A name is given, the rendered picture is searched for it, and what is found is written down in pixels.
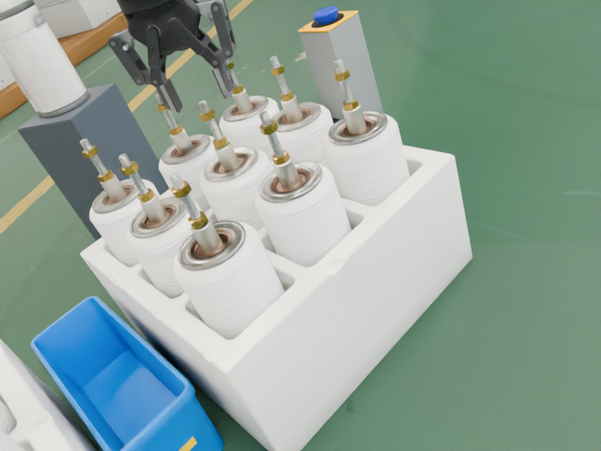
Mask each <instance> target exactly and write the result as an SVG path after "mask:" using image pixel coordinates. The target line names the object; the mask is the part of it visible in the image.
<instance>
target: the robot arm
mask: <svg viewBox="0 0 601 451"><path fill-rule="evenodd" d="M116 1H117V3H118V4H119V6H120V8H121V10H122V12H123V14H124V15H125V17H126V19H127V22H128V29H127V30H124V31H117V32H116V33H115V34H114V35H113V36H112V37H111V38H110V39H109V40H108V45H109V46H110V47H111V48H112V50H113V51H114V53H115V55H116V56H117V58H118V59H119V60H120V62H121V63H122V65H123V67H124V68H125V70H126V71H127V72H128V74H129V75H130V76H131V78H132V79H133V81H134V82H135V83H136V84H137V85H139V86H142V85H143V84H147V85H152V86H154V87H155V88H156V89H157V92H158V94H159V96H160V97H161V99H162V101H163V102H164V105H165V107H166V108H167V109H168V110H172V112H173V113H174V114H177V113H180V112H181V110H182V102H181V100H180V98H179V96H178V94H177V92H176V90H175V88H174V86H173V84H172V82H171V80H170V78H168V79H167V78H166V68H165V60H166V57H167V56H168V55H171V54H172V53H173V52H175V51H183V50H186V49H189V48H190V49H191V50H193V51H194V52H195V53H196V54H197V55H201V56H202V57H203V58H204V59H205V60H206V61H207V62H208V63H209V64H210V65H211V66H213V67H214V68H213V70H212V72H213V74H214V76H215V78H216V81H217V84H218V86H219V88H220V90H221V92H222V94H223V96H224V98H230V97H231V95H232V94H233V88H234V81H233V77H232V75H231V73H230V71H229V68H228V66H227V63H226V60H227V59H228V58H230V57H232V56H233V53H234V51H235V49H236V47H237V45H236V41H235V37H234V35H233V28H232V24H231V21H230V17H229V13H228V10H227V7H226V3H225V0H213V1H208V2H204V3H199V2H198V1H197V0H116ZM201 14H204V15H206V16H207V19H208V20H209V21H210V22H212V23H214V24H215V26H216V32H217V36H218V39H219V42H220V46H221V48H219V47H218V46H217V45H216V44H215V43H213V41H212V40H211V38H210V36H209V35H208V34H207V33H206V32H205V31H204V30H203V29H202V28H201V27H200V26H199V22H200V17H201ZM134 38H135V39H136V40H138V41H139V42H140V43H141V44H143V45H144V46H146V47H147V48H148V66H149V69H148V68H147V66H146V65H145V64H144V63H143V61H142V60H141V58H140V56H139V55H138V53H137V52H136V50H135V49H134V46H135V43H134V41H133V39H134ZM0 52H1V54H2V55H3V57H4V59H5V60H6V62H7V63H8V64H9V65H10V67H11V68H10V69H9V72H10V74H11V75H12V76H13V78H14V79H15V81H16V82H17V84H18V85H19V87H20V88H21V90H22V91H23V93H24V94H25V96H26V97H27V99H28V100H29V102H30V103H31V104H32V106H33V107H34V109H35V110H36V112H37V113H38V115H39V117H40V116H44V118H52V117H56V116H59V115H62V114H65V113H67V112H69V111H71V110H73V109H74V108H76V107H77V106H79V105H81V104H82V103H84V102H85V101H86V100H87V99H88V98H89V93H88V91H87V89H86V88H85V86H84V84H83V82H82V81H81V79H80V77H79V75H78V73H76V71H75V69H74V68H73V66H72V64H71V62H70V60H69V59H68V57H67V55H66V53H65V52H64V51H63V49H62V47H61V45H60V44H59V42H58V40H57V39H56V37H55V35H54V33H53V31H52V30H51V29H50V27H49V26H48V24H47V22H46V20H45V19H44V17H43V15H42V13H41V12H40V10H39V9H38V7H37V5H36V4H35V2H34V0H0Z"/></svg>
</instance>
